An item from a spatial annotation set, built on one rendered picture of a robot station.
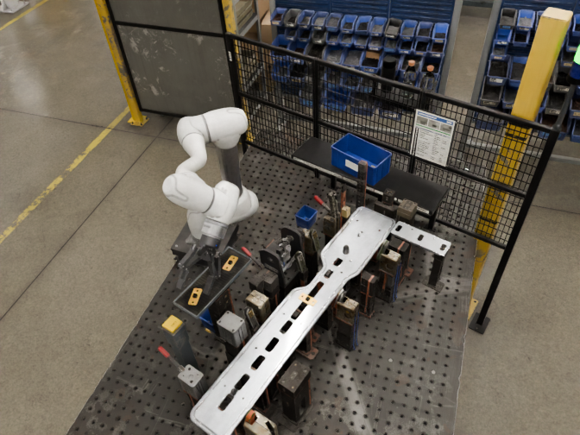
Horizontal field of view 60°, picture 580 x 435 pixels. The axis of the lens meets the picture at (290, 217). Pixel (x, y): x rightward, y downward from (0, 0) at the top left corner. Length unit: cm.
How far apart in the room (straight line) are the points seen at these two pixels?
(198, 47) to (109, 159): 137
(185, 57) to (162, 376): 292
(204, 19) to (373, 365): 301
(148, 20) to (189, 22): 40
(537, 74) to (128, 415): 232
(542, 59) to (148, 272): 288
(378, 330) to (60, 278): 248
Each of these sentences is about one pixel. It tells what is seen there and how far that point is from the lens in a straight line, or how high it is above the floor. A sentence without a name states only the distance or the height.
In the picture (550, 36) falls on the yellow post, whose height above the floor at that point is 193.
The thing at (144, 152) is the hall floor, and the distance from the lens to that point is 501.
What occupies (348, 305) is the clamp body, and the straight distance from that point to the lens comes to 226.
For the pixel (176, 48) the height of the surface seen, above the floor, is 88.
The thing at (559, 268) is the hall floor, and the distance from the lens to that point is 407.
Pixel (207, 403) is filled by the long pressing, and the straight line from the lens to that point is 214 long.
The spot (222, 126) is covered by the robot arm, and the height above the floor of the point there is 160.
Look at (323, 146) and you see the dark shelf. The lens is 307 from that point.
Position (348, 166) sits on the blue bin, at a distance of 285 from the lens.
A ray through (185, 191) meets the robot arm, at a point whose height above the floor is 175.
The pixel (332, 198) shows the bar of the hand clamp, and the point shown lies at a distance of 249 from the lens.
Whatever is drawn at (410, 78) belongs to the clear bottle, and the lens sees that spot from 270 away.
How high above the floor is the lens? 291
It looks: 46 degrees down
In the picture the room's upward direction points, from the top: 4 degrees counter-clockwise
